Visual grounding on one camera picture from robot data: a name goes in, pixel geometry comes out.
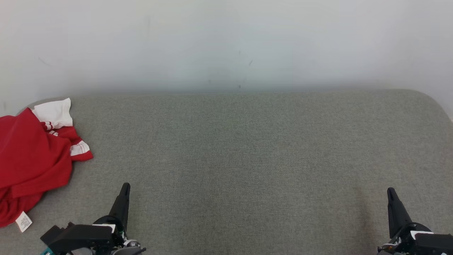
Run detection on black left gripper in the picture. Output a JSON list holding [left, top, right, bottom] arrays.
[[93, 183, 131, 248]]

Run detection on red and white jersey shirt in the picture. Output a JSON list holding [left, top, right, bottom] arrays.
[[0, 98, 93, 233]]

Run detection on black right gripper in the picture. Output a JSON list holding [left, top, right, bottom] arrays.
[[387, 187, 432, 255]]

